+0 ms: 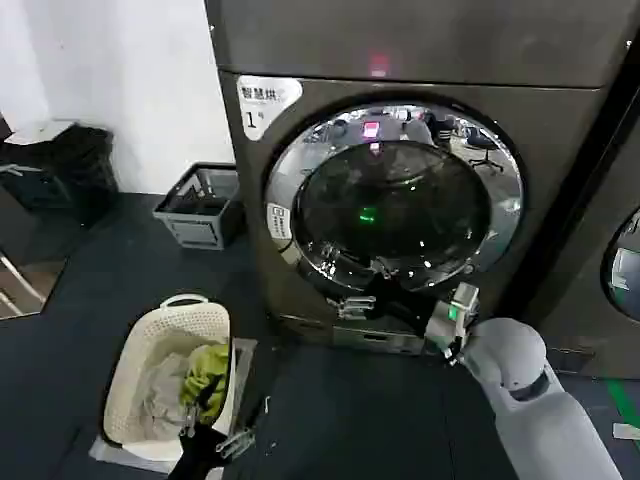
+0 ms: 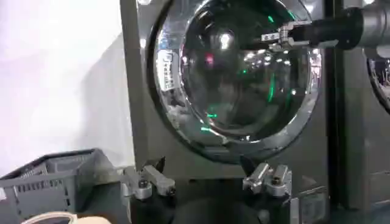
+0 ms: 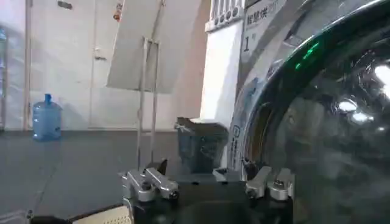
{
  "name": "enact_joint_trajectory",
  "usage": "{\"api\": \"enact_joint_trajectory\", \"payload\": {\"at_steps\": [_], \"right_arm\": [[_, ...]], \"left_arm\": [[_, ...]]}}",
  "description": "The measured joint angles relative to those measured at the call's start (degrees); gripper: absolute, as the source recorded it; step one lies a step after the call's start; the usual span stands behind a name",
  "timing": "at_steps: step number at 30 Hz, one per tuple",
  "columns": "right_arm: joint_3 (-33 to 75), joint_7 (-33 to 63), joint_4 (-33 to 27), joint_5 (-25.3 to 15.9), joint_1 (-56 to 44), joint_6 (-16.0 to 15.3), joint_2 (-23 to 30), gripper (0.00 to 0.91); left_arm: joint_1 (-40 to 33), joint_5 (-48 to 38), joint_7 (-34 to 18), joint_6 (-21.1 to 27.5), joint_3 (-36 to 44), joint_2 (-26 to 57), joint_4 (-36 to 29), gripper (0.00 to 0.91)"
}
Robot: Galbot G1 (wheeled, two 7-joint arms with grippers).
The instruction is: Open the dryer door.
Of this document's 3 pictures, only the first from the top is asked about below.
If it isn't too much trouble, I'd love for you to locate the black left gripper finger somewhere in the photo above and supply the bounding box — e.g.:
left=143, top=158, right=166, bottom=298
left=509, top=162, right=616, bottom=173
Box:
left=180, top=368, right=228, bottom=439
left=215, top=414, right=262, bottom=459

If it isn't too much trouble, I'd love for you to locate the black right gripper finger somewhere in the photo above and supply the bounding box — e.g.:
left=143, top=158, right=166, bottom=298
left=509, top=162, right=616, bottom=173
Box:
left=327, top=294, right=378, bottom=321
left=367, top=254, right=401, bottom=284

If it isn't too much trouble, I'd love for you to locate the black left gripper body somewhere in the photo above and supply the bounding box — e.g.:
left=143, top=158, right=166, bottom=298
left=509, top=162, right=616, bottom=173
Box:
left=169, top=430, right=227, bottom=480

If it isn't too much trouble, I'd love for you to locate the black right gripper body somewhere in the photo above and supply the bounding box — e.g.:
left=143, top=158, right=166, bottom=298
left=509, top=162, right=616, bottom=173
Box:
left=370, top=278, right=452, bottom=333

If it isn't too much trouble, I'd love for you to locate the green garment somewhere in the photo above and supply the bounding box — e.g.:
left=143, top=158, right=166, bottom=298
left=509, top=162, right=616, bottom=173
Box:
left=179, top=341, right=231, bottom=417

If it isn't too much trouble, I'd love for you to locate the pale grey garment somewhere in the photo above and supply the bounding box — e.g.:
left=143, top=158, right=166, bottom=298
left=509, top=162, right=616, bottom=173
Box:
left=127, top=349, right=192, bottom=442

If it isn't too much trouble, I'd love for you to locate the round glass dryer door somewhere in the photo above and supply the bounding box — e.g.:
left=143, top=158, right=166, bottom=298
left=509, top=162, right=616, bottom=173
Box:
left=261, top=99, right=527, bottom=302

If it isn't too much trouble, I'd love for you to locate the white perforated laundry basket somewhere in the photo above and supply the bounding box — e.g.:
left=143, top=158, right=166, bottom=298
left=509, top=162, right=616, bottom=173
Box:
left=102, top=294, right=237, bottom=464

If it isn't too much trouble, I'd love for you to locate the grey plastic crate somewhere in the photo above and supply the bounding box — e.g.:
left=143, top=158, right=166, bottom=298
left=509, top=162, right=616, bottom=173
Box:
left=152, top=161, right=246, bottom=250

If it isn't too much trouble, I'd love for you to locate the grey dryer without sticker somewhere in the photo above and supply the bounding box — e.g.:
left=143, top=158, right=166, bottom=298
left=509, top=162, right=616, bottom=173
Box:
left=519, top=0, right=640, bottom=381

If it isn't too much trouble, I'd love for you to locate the grey dryer with numbered sticker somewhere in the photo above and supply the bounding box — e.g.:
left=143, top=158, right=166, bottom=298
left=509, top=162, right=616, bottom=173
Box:
left=204, top=0, right=627, bottom=357

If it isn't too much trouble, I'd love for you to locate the brown panel with metal bars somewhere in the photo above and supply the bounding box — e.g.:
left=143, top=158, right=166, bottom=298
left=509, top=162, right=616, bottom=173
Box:
left=0, top=183, right=69, bottom=322

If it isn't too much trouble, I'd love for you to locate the black bin with bag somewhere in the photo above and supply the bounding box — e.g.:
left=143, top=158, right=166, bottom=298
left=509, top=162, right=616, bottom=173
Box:
left=0, top=119, right=119, bottom=227

